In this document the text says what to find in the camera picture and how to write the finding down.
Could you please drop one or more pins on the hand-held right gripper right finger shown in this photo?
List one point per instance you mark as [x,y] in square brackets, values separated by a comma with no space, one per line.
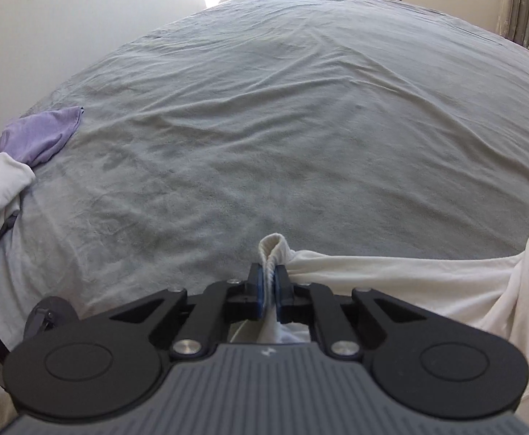
[278,297]

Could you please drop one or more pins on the grey bed sheet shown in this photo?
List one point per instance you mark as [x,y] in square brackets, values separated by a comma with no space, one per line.
[269,122]

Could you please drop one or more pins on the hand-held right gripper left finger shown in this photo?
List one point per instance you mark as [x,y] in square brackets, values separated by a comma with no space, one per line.
[260,294]

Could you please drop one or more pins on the white long-sleeved top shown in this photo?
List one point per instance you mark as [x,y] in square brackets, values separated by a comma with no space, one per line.
[382,281]

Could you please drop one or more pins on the purple cloth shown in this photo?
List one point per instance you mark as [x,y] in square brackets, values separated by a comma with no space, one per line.
[42,131]

